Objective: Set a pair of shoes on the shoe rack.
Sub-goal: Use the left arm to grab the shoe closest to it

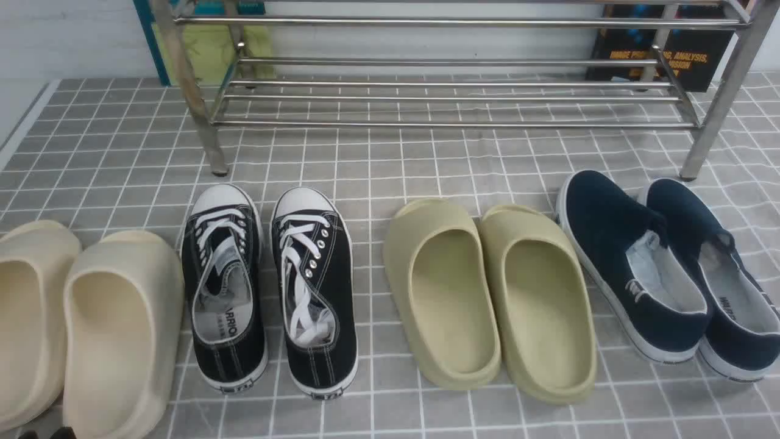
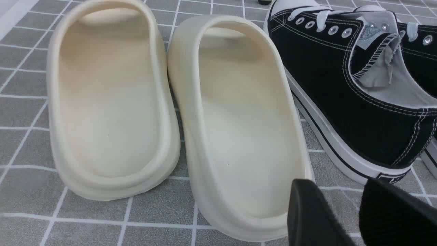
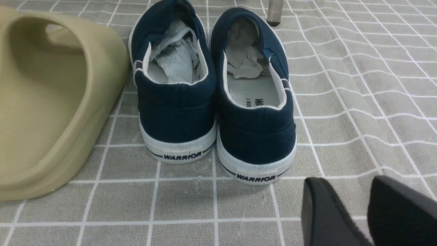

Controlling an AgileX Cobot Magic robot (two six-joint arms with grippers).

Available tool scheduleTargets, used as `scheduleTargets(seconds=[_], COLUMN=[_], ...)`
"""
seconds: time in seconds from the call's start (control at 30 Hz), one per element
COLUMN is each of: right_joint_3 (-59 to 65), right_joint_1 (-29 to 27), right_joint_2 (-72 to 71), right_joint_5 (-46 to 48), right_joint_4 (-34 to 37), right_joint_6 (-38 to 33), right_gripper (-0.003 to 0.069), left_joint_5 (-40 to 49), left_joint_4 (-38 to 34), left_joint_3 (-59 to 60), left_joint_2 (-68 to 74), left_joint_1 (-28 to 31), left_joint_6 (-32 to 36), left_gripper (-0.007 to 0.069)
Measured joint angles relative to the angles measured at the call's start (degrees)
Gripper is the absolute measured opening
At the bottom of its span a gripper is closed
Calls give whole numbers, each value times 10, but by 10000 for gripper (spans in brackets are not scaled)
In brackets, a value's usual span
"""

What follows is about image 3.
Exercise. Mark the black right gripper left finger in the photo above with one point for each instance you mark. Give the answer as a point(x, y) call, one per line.
point(324, 218)

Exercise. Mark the steel shoe rack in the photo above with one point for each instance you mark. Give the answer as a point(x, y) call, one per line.
point(274, 13)

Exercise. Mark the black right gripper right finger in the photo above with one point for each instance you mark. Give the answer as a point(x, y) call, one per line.
point(398, 215)

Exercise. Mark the olive green right slipper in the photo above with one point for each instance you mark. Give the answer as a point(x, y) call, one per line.
point(60, 77)

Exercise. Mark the navy slip-on shoe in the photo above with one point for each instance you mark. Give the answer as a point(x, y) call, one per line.
point(256, 132)
point(175, 79)

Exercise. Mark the navy left slip-on shoe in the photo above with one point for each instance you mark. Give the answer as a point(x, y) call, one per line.
point(175, 79)

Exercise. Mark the grey checked floor mat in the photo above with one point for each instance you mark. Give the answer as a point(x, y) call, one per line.
point(363, 77)

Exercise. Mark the navy right slip-on shoe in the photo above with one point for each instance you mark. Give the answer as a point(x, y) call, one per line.
point(256, 132)

